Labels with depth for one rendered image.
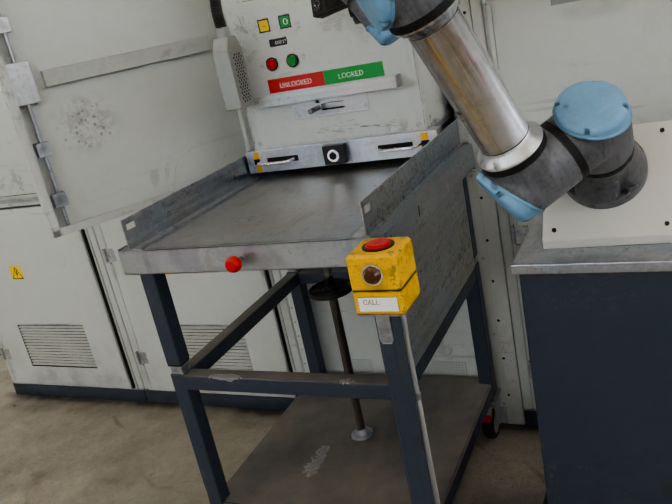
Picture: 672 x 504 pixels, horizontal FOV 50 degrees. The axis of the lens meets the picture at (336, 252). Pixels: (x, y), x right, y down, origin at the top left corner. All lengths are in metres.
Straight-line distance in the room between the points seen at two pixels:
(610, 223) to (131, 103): 1.25
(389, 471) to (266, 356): 0.75
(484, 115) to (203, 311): 1.53
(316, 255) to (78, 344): 1.70
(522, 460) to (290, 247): 1.01
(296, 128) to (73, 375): 1.53
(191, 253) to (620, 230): 0.83
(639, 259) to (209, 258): 0.81
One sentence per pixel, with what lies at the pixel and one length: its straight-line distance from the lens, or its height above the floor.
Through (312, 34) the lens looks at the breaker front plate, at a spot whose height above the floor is 1.19.
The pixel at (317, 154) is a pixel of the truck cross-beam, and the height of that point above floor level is 0.90.
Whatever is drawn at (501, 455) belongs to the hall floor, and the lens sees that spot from 2.14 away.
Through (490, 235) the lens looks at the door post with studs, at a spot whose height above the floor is 0.59.
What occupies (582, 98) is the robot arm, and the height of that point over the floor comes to 1.03.
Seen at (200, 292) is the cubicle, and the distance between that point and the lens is 2.44.
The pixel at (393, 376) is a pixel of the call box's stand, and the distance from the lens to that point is 1.17.
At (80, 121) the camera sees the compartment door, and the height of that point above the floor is 1.10.
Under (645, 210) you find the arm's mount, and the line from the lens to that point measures 1.41.
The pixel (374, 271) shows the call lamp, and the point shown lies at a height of 0.88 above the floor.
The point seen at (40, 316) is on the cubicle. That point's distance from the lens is 2.99.
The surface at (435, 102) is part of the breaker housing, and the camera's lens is 1.87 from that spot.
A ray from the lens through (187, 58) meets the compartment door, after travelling 2.11.
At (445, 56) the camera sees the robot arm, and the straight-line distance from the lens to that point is 1.10.
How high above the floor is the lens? 1.25
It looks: 18 degrees down
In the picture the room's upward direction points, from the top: 12 degrees counter-clockwise
